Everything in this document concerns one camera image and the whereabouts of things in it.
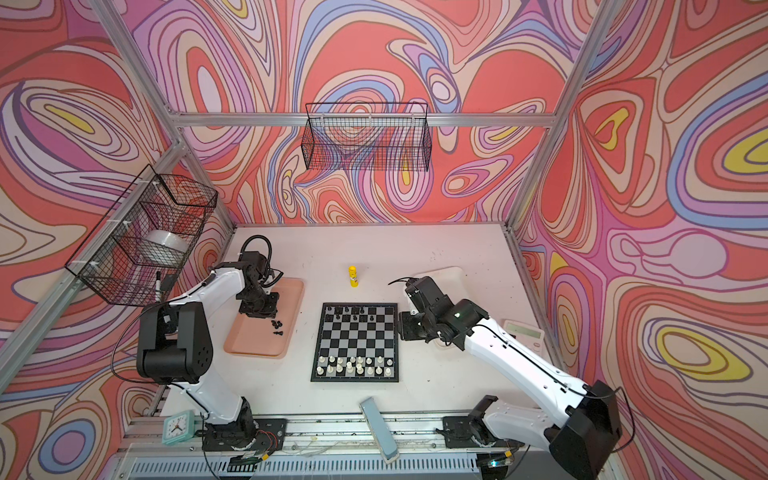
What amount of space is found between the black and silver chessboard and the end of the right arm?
226mm

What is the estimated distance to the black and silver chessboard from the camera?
0.82 meters

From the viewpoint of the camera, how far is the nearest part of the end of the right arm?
1.72ft
